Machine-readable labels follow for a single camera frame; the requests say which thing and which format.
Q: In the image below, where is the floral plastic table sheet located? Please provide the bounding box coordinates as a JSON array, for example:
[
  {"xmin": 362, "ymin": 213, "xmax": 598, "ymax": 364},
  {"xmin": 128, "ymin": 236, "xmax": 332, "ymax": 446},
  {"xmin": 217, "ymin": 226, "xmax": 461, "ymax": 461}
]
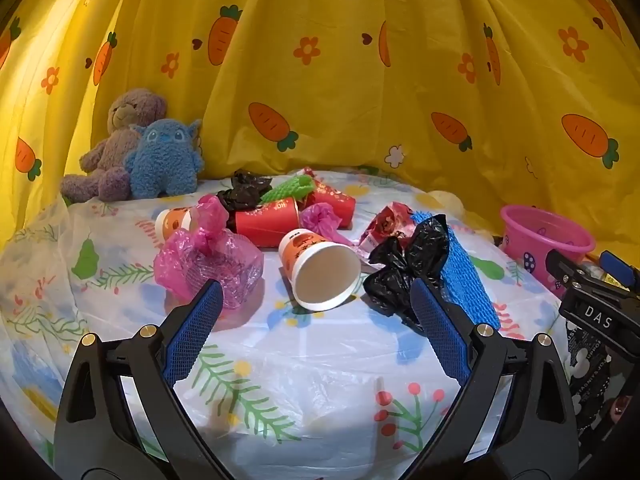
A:
[{"xmin": 0, "ymin": 167, "xmax": 576, "ymax": 480}]

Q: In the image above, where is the pale yellow plush toy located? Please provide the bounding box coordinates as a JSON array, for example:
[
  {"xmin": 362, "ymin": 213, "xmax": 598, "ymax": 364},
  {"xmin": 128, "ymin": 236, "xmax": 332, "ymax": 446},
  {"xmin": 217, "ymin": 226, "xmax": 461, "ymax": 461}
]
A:
[{"xmin": 427, "ymin": 190, "xmax": 481, "ymax": 226}]

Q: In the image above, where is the green foam net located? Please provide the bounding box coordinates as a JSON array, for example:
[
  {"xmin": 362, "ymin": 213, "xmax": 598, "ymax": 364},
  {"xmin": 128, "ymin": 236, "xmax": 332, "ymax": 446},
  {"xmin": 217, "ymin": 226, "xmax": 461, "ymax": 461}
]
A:
[{"xmin": 257, "ymin": 172, "xmax": 317, "ymax": 206}]

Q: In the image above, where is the pink plastic bucket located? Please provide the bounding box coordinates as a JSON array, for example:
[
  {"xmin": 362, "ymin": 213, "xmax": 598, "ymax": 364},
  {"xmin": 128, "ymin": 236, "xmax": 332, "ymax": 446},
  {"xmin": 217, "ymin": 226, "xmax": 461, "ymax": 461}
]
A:
[{"xmin": 500, "ymin": 204, "xmax": 597, "ymax": 291}]

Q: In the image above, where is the yellow carrot print curtain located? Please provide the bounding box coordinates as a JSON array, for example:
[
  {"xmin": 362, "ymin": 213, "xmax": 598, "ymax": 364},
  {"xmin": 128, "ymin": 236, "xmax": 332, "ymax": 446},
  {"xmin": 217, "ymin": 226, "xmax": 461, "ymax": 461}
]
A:
[{"xmin": 0, "ymin": 0, "xmax": 640, "ymax": 271}]

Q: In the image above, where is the blue foam net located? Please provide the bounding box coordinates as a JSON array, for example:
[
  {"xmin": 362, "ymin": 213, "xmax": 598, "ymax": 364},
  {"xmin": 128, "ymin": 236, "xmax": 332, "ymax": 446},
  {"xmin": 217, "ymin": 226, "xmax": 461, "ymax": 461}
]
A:
[{"xmin": 410, "ymin": 211, "xmax": 501, "ymax": 331}]

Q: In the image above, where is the blue plush monster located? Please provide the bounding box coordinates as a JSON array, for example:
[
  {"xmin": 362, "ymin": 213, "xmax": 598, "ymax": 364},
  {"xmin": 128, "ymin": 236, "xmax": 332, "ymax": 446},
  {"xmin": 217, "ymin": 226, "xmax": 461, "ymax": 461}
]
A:
[{"xmin": 124, "ymin": 117, "xmax": 206, "ymax": 200}]

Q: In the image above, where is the purple teddy bear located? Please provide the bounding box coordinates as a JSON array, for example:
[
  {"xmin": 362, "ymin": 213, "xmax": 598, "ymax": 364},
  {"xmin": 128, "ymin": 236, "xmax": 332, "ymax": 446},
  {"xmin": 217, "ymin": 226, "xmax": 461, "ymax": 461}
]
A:
[{"xmin": 60, "ymin": 87, "xmax": 168, "ymax": 203}]

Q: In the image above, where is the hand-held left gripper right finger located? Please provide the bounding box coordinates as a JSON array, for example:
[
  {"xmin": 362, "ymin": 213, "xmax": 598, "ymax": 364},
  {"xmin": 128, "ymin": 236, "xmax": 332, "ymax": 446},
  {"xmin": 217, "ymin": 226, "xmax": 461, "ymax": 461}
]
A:
[{"xmin": 409, "ymin": 276, "xmax": 581, "ymax": 480}]

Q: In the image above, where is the large translucent pink plastic bag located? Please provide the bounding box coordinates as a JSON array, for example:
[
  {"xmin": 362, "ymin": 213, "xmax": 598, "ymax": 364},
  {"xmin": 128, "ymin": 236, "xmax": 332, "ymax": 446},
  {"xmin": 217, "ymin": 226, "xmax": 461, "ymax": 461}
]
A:
[{"xmin": 153, "ymin": 195, "xmax": 266, "ymax": 311}]

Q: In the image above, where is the black mouse print cloth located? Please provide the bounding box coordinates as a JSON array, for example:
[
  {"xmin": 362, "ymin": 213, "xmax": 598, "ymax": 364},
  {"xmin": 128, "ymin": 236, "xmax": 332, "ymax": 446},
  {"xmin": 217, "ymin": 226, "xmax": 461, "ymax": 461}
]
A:
[{"xmin": 565, "ymin": 320, "xmax": 640, "ymax": 461}]

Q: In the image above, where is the large black plastic bag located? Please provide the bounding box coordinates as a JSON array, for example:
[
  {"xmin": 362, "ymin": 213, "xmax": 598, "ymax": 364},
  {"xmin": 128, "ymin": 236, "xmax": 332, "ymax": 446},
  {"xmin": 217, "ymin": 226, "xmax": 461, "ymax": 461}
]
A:
[{"xmin": 362, "ymin": 214, "xmax": 451, "ymax": 333}]

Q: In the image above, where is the red snack wrapper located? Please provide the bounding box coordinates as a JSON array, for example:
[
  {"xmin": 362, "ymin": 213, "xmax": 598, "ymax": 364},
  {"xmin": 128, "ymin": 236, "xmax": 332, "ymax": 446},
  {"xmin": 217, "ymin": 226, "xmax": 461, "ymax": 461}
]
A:
[{"xmin": 350, "ymin": 201, "xmax": 418, "ymax": 261}]

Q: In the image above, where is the small black plastic bag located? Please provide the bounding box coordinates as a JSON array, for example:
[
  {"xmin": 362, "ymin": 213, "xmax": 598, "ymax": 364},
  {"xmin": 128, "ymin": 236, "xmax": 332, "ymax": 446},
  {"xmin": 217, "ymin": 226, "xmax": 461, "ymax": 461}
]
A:
[{"xmin": 216, "ymin": 170, "xmax": 273, "ymax": 213}]

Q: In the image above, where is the person's right hand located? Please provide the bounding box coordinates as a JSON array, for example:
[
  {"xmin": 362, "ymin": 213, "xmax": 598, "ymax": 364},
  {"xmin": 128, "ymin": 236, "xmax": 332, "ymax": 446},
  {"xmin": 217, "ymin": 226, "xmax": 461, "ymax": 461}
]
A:
[{"xmin": 607, "ymin": 392, "xmax": 633, "ymax": 418}]

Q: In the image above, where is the red paper cup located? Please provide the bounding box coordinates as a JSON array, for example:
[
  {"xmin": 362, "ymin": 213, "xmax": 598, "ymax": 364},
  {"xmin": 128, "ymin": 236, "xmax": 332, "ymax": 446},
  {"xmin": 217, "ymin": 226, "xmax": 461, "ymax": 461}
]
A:
[
  {"xmin": 227, "ymin": 197, "xmax": 301, "ymax": 249},
  {"xmin": 306, "ymin": 182, "xmax": 357, "ymax": 221}
]

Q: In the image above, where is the small pink plastic bag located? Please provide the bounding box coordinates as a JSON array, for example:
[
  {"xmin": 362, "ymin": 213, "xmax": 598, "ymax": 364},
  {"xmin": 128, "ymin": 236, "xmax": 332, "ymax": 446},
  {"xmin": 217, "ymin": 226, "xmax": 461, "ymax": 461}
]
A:
[{"xmin": 299, "ymin": 202, "xmax": 353, "ymax": 243}]

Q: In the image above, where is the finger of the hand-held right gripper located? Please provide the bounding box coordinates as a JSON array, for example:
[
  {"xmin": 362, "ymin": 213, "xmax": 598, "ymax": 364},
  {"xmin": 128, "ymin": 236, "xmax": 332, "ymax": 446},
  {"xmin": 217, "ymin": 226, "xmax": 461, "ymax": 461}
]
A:
[
  {"xmin": 545, "ymin": 249, "xmax": 601, "ymax": 293},
  {"xmin": 599, "ymin": 250, "xmax": 640, "ymax": 286}
]

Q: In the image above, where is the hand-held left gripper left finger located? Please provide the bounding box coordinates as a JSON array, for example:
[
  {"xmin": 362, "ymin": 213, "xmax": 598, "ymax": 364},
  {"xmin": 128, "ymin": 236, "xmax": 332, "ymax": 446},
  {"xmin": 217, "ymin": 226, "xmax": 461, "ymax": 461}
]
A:
[{"xmin": 54, "ymin": 279, "xmax": 236, "ymax": 480}]

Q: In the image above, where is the orange paper cup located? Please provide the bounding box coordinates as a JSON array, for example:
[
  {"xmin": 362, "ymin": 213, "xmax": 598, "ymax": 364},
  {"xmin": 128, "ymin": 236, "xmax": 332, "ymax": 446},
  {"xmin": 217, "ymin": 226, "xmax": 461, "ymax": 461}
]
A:
[
  {"xmin": 155, "ymin": 206, "xmax": 193, "ymax": 241},
  {"xmin": 277, "ymin": 229, "xmax": 362, "ymax": 312}
]

